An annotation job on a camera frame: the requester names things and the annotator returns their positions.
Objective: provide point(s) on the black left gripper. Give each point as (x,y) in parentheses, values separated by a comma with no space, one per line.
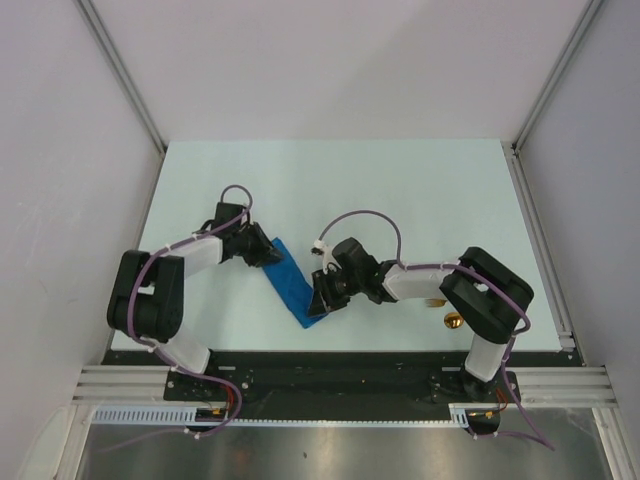
(265,253)

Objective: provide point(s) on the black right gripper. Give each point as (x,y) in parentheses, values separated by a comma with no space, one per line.
(322,289)

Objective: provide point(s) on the blue cloth napkin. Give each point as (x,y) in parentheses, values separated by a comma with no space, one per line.
(292,287)

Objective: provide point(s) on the gold spoon green handle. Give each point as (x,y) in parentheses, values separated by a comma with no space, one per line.
(453,320)

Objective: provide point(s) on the gold fork green handle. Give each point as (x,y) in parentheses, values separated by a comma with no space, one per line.
(435,303)

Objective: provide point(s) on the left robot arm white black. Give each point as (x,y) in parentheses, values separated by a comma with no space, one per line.
(147,299)

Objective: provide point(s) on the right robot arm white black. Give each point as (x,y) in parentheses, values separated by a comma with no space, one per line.
(489,297)

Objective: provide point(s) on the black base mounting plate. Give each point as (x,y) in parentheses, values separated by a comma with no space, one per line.
(343,387)

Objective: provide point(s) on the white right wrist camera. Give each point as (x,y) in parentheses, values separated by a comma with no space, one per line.
(325,252)

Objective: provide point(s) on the white slotted cable duct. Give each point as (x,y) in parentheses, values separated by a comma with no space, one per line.
(145,414)

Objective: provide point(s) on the aluminium front frame rail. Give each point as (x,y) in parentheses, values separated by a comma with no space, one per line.
(539,387)

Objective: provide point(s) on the left aluminium corner post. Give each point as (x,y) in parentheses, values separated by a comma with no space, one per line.
(116,64)

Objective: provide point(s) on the aluminium corner post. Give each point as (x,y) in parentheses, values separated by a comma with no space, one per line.
(116,64)
(568,53)

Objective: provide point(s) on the right aluminium corner post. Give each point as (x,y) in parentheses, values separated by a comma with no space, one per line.
(568,53)

